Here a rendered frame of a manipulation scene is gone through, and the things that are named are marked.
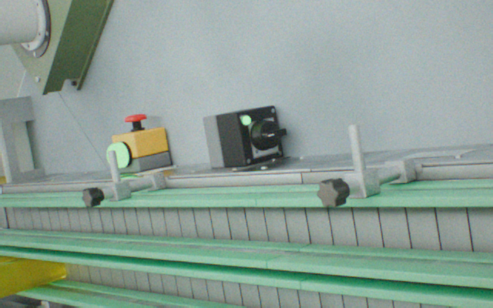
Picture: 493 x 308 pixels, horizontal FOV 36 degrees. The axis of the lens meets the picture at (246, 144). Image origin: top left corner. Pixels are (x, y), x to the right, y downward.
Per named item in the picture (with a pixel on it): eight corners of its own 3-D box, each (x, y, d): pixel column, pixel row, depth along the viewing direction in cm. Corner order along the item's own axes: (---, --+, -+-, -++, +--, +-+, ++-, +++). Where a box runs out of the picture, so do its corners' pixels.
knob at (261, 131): (274, 148, 112) (290, 146, 109) (253, 153, 109) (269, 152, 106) (269, 118, 111) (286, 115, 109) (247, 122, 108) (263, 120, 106)
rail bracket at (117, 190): (155, 188, 118) (81, 208, 109) (147, 142, 117) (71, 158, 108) (171, 188, 115) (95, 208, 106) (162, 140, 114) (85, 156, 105)
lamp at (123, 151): (120, 167, 134) (105, 170, 132) (115, 142, 134) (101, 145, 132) (134, 165, 131) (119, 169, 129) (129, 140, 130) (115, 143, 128)
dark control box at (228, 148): (250, 159, 119) (210, 169, 114) (242, 109, 119) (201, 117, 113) (287, 156, 113) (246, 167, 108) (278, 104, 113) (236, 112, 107)
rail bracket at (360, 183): (394, 180, 84) (313, 208, 75) (384, 115, 83) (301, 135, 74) (425, 179, 81) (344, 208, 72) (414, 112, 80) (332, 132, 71)
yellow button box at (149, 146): (151, 165, 140) (118, 174, 135) (144, 126, 139) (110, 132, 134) (173, 164, 135) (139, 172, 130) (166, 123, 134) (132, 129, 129)
